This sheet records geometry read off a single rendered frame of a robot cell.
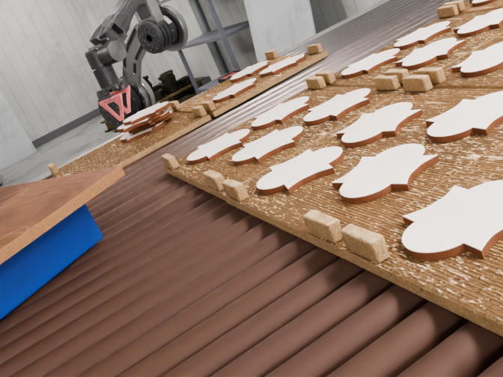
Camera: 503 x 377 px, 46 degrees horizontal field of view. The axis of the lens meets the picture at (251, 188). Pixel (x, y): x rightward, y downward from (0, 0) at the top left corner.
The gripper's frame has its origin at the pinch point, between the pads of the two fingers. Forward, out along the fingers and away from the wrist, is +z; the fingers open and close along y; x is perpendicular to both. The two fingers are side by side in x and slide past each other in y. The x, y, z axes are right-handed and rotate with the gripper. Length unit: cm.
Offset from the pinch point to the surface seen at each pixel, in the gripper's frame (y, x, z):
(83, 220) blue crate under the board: -73, -6, 5
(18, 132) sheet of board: 697, 365, 58
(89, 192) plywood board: -81, -13, -1
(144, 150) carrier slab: -21.6, -7.0, 7.9
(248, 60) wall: 538, -8, 67
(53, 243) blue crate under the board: -79, -2, 5
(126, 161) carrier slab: -24.3, -2.2, 8.1
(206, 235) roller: -86, -29, 10
